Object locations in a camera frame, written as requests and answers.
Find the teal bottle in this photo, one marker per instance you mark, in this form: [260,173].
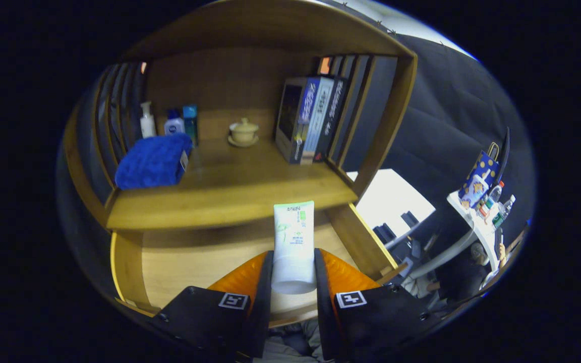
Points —
[190,121]

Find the wooden cabinet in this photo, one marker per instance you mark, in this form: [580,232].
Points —
[230,75]

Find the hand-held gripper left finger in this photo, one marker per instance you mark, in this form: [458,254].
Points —
[263,312]

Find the wooden drawer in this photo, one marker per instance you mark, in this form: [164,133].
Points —
[194,262]

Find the black book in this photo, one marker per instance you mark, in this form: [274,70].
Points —
[333,116]

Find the light grey book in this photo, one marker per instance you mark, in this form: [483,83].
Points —
[321,116]

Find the black backdrop cloth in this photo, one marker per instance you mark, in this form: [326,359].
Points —
[447,126]

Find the blue folded towel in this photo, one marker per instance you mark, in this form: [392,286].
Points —
[152,161]

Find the white side table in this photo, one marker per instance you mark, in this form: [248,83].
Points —
[482,232]

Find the white bottle with blue cap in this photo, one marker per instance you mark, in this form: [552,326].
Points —
[174,126]

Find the beige lidded teacup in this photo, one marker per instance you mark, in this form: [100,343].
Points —
[243,132]

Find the blue dotted gift bag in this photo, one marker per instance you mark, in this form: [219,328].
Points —
[479,179]

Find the white pump bottle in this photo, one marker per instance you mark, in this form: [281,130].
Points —
[148,126]

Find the person's grey trousers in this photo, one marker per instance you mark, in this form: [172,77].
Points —
[275,350]

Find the clear bottle with red label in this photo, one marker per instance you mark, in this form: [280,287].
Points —
[495,194]

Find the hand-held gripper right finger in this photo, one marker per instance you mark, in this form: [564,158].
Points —
[323,317]

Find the wooden countertop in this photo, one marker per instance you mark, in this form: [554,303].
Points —
[230,186]

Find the dark blue book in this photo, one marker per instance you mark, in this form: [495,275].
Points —
[290,116]

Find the clear bottle with green label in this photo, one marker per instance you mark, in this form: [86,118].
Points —
[505,207]

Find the white squeeze tube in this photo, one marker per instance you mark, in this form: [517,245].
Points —
[294,242]

